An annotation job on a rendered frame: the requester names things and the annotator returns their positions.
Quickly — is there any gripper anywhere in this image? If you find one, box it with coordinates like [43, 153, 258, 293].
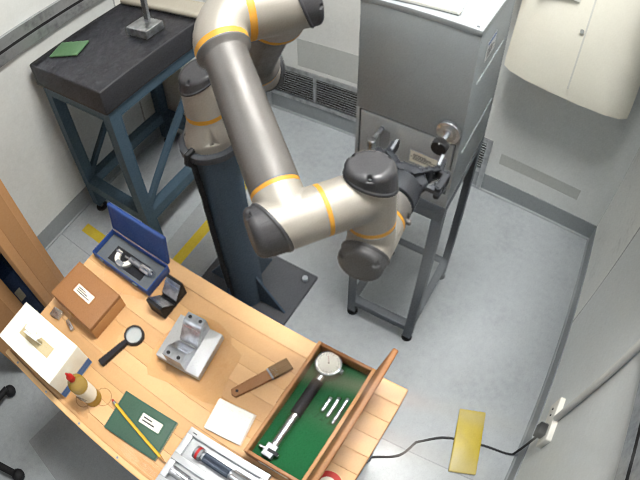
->
[387, 138, 452, 214]

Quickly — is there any grey gauge cabinet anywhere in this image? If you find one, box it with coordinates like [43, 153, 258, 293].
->
[347, 0, 524, 343]

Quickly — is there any dial bore gauge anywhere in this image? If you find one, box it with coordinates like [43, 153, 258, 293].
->
[258, 351, 346, 460]

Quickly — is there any small black open box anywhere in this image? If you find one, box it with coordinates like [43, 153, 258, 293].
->
[146, 275, 187, 320]

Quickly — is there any blue open case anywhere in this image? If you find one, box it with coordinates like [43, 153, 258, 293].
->
[92, 201, 171, 295]

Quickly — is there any grey metal V cradle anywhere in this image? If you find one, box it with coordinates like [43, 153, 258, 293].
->
[156, 311, 224, 381]

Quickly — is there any dark surface plate blue stand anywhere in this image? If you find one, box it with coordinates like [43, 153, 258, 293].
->
[29, 0, 201, 222]

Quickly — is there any silver round lock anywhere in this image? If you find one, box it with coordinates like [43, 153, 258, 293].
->
[434, 121, 460, 146]

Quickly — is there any brown wooden brush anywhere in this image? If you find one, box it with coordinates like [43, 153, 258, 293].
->
[230, 357, 295, 399]

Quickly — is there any wooden case green lining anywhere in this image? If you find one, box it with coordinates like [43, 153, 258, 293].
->
[243, 341, 400, 480]

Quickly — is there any yellow floor mat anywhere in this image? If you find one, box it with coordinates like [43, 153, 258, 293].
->
[447, 408, 487, 475]

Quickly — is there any silver micrometer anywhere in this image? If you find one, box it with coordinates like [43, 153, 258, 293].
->
[112, 247, 155, 276]

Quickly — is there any white cloth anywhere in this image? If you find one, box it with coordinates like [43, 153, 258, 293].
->
[203, 397, 257, 446]

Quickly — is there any black magnifying glass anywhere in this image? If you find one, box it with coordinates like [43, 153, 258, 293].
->
[98, 324, 146, 367]

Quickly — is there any black silver cylindrical tool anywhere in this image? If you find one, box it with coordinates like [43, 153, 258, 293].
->
[192, 446, 256, 480]

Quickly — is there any white tool tray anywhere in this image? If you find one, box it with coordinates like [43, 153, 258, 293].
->
[158, 427, 271, 480]

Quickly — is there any brown cardboard box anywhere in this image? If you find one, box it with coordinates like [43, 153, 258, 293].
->
[51, 262, 126, 339]

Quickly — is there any green flat plate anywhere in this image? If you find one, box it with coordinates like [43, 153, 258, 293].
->
[48, 38, 91, 60]

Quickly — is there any green notebook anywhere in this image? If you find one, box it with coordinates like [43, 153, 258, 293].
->
[103, 390, 179, 461]

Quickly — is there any yellow pencil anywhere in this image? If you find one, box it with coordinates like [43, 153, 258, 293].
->
[112, 399, 165, 462]

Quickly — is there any white bottle brown cap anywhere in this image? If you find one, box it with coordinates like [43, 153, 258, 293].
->
[64, 372, 103, 407]

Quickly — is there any brown wooden panel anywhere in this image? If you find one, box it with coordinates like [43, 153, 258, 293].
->
[0, 179, 64, 317]

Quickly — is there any white box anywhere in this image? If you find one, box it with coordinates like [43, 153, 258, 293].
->
[0, 302, 89, 397]

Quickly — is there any grey wall vent grille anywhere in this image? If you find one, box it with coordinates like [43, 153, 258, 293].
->
[273, 64, 359, 120]

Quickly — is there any cream wall cabinet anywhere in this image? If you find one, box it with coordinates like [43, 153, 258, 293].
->
[503, 0, 640, 120]

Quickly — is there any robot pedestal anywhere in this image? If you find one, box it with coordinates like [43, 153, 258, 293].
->
[182, 147, 319, 315]

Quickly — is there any black power cable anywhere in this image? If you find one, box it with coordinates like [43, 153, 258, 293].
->
[372, 422, 551, 459]

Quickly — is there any white wall socket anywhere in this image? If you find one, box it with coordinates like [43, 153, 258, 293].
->
[532, 397, 568, 446]

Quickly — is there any grey post stand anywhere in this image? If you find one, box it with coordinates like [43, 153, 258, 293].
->
[124, 0, 165, 40]

